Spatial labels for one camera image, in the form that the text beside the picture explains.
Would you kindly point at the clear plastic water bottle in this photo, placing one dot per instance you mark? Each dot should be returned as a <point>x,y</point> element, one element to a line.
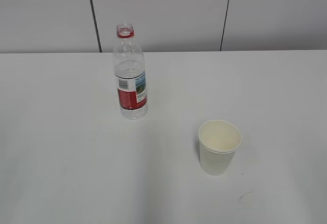
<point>130,75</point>

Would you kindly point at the white paper cup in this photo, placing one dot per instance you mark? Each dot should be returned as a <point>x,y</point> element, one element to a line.
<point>218,142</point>

